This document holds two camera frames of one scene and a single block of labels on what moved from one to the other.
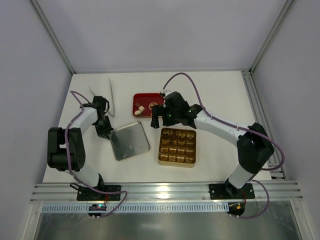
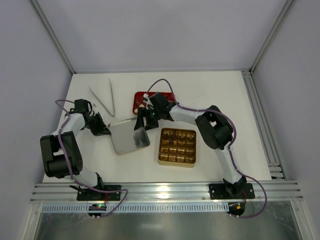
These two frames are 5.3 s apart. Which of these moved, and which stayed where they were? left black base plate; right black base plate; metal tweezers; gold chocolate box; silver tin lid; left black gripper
Moved: silver tin lid; left black gripper
Stayed: left black base plate; right black base plate; metal tweezers; gold chocolate box
